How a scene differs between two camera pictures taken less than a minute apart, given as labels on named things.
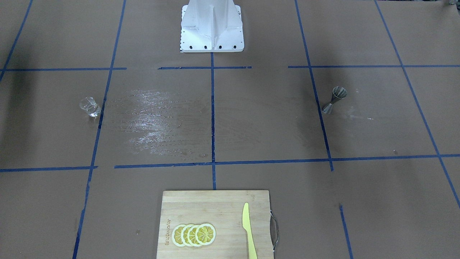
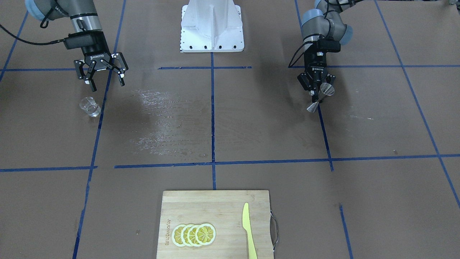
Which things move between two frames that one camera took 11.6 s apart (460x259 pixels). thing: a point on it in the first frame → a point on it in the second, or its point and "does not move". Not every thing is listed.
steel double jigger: x=339 y=92 → x=326 y=89
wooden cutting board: x=223 y=210 does not move
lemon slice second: x=184 y=235 does not move
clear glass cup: x=90 y=105 does not move
